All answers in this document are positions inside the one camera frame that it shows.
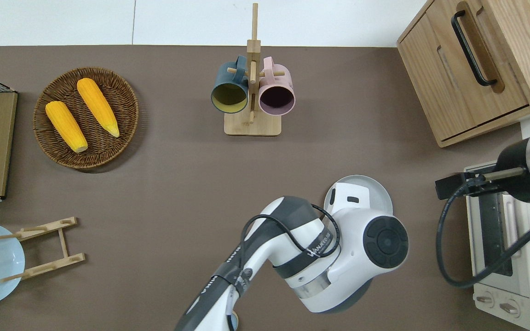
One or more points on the gray round plate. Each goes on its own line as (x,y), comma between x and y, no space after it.
(382,200)

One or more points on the wooden mug tree stand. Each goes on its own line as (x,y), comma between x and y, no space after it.
(252,126)

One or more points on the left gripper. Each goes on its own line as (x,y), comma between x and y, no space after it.
(350,209)

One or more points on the cream toaster oven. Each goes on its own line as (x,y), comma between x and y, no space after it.
(522,285)

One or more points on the small blue dome bell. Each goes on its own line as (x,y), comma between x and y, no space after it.
(234,322)

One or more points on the yellow corn cob pointed tip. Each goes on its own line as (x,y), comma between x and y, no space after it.
(98,105)

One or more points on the brown wicker basket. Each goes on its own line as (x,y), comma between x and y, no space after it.
(122,105)

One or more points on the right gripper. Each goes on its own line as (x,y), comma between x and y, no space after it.
(515,188)

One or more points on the wooden cabinet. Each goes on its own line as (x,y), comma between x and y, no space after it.
(430,69)

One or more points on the pink mug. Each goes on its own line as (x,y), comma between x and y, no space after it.
(281,80)

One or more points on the yellow corn cob blunt end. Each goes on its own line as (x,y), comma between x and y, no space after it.
(66,126)

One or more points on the dark teal mug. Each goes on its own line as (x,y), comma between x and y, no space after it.
(223,78)

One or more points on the wooden plate rack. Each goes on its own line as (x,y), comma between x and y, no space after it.
(64,243)

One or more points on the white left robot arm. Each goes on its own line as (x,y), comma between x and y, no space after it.
(352,239)

